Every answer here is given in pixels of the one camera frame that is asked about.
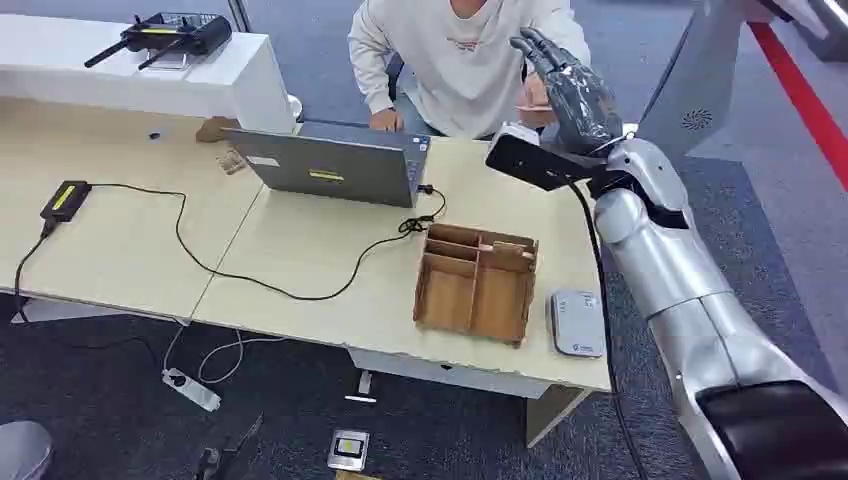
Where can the pale desk side panel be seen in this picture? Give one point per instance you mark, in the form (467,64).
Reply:
(553,414)

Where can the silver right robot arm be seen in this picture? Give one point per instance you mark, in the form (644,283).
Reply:
(669,265)

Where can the person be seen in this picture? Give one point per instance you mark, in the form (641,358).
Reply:
(464,66)

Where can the white counter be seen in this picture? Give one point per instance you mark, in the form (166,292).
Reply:
(132,79)

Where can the person's right hand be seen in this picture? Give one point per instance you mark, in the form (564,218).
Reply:
(386,120)

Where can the black robot foot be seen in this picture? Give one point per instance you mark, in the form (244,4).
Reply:
(228,454)

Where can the grey kiosk stand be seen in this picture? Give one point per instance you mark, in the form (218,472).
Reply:
(696,86)

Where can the white power strip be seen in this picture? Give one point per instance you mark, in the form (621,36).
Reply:
(192,390)

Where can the grey card reader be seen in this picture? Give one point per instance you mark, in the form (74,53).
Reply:
(578,324)

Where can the small white bracket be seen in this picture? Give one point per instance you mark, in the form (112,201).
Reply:
(364,383)

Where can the wooden card box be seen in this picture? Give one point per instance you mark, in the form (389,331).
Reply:
(474,291)

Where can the grey laptop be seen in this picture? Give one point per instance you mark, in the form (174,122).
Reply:
(331,169)

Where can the small wooden lattice piece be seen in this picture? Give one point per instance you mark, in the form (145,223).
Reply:
(232,162)

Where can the black power adapter yellow label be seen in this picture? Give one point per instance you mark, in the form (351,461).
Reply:
(65,199)

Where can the white round stool base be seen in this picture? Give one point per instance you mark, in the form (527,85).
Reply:
(295,106)

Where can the black router with antennas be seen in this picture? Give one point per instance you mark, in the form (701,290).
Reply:
(172,34)

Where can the brown wooden block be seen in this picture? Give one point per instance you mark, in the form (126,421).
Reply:
(215,129)

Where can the yellow floor item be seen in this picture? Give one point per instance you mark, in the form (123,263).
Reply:
(358,476)

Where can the square grey floor device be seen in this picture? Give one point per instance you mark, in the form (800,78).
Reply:
(348,450)

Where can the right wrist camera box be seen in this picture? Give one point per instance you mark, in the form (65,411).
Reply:
(530,162)

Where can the white under-desk beam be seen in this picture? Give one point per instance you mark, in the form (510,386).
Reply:
(450,374)

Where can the person's left hand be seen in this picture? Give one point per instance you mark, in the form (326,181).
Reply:
(530,99)

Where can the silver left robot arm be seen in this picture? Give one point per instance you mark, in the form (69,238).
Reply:
(23,454)

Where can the red floor tape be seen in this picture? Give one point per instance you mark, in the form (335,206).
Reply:
(805,99)

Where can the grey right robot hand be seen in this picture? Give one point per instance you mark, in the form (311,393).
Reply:
(580,106)

